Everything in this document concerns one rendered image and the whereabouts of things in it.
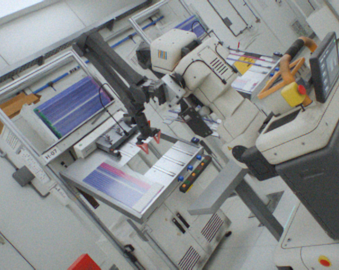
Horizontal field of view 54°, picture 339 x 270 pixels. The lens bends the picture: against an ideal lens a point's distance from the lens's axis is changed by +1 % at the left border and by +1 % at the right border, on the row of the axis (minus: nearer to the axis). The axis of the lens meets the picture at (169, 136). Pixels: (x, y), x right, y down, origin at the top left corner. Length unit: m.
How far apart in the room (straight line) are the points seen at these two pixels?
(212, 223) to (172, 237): 0.38
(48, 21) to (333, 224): 4.08
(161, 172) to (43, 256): 1.95
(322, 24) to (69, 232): 4.99
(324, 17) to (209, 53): 4.84
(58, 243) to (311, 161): 3.01
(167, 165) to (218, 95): 0.85
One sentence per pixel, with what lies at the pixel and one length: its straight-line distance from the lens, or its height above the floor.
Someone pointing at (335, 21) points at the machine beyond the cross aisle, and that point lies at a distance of 6.28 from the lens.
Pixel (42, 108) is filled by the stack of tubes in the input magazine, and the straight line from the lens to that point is 2.44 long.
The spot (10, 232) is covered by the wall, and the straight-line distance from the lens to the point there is 3.74.
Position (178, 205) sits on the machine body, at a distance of 2.47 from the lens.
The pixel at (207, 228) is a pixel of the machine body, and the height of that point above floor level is 0.20.
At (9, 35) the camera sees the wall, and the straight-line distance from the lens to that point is 4.49.
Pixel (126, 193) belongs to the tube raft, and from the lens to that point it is 2.08.
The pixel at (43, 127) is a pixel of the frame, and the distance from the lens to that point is 2.38.
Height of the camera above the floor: 1.17
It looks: 6 degrees down
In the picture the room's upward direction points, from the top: 40 degrees counter-clockwise
